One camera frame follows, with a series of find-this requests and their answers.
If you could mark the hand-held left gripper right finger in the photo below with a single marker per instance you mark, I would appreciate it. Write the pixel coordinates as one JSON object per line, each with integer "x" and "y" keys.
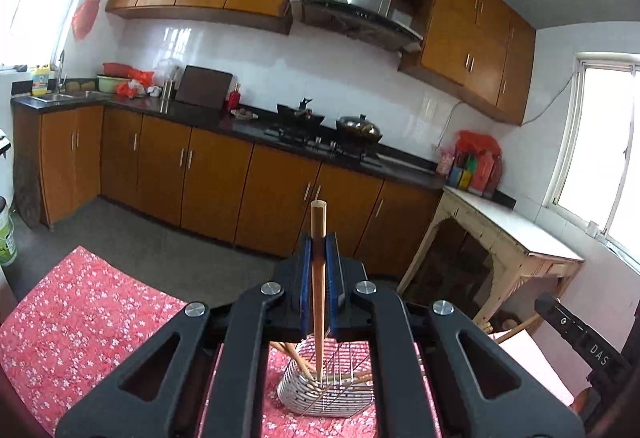
{"x": 334, "y": 288}

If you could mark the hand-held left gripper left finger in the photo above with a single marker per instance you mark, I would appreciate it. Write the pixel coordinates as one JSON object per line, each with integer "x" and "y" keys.
{"x": 306, "y": 288}

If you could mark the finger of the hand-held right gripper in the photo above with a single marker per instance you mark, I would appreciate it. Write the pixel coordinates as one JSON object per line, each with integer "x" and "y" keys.
{"x": 557, "y": 318}

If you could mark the small white sill object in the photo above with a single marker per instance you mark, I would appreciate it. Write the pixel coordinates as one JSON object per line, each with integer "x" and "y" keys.
{"x": 593, "y": 228}

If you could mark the white worn side table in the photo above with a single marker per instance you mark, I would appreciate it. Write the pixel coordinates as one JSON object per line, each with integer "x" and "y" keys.
{"x": 505, "y": 223}

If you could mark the wooden lower kitchen cabinets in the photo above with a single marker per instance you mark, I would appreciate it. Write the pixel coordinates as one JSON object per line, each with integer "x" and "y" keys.
{"x": 215, "y": 178}

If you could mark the black gas stove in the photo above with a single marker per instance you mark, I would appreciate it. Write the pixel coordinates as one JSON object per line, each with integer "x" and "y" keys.
{"x": 320, "y": 145}

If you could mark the wok with glass lid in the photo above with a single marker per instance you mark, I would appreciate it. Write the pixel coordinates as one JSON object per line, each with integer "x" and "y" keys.
{"x": 359, "y": 130}

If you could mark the large red bottles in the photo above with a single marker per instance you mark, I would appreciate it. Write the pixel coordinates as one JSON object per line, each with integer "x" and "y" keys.
{"x": 487, "y": 173}

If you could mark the pink bottle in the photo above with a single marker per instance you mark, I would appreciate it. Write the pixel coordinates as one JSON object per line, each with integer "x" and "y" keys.
{"x": 445, "y": 163}

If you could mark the white framed window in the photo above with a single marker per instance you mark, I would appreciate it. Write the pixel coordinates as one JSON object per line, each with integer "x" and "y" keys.
{"x": 600, "y": 153}

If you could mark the green and yellow box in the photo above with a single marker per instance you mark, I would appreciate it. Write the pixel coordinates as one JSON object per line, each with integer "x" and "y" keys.
{"x": 461, "y": 174}

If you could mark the small plate with food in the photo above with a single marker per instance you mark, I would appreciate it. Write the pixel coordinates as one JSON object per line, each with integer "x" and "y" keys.
{"x": 245, "y": 114}

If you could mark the red bag over bottles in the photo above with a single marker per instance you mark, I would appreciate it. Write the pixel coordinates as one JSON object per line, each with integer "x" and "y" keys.
{"x": 477, "y": 142}

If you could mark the black kitchen countertop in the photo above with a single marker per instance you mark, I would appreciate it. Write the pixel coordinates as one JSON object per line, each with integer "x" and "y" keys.
{"x": 210, "y": 115}

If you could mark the red bottle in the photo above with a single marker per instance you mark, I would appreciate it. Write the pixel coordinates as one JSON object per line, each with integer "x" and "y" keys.
{"x": 234, "y": 99}

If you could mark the red floral tablecloth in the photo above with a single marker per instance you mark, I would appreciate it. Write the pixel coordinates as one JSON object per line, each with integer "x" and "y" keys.
{"x": 90, "y": 313}

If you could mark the dark brown cutting board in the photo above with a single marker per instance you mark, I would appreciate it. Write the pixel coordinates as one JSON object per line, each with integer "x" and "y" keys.
{"x": 202, "y": 88}

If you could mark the steel cup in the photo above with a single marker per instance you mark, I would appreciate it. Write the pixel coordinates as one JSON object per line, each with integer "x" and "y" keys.
{"x": 168, "y": 89}

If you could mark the red plastic bag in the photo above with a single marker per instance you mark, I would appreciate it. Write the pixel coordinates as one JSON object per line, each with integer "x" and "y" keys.
{"x": 135, "y": 85}

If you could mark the green plastic basin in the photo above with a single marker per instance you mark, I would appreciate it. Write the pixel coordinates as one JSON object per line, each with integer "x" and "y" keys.
{"x": 111, "y": 84}

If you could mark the red plastic basin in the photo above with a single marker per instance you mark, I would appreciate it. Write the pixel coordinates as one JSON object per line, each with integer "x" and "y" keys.
{"x": 117, "y": 69}

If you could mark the dark cloth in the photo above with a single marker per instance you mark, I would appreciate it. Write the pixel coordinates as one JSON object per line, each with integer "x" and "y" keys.
{"x": 27, "y": 193}

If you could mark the steel sink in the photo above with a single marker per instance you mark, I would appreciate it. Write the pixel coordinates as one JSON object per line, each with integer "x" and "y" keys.
{"x": 70, "y": 96}

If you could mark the white plastic bucket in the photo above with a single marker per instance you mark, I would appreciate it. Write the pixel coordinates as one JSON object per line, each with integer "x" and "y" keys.
{"x": 7, "y": 233}

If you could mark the metal faucet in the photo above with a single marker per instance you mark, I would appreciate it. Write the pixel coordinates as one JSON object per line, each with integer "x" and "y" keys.
{"x": 61, "y": 73}

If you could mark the yellow detergent bottle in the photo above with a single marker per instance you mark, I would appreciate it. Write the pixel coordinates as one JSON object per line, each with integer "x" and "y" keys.
{"x": 41, "y": 82}

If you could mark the red bag hanging on wall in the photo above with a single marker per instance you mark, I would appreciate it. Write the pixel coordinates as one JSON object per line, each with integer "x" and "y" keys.
{"x": 84, "y": 20}

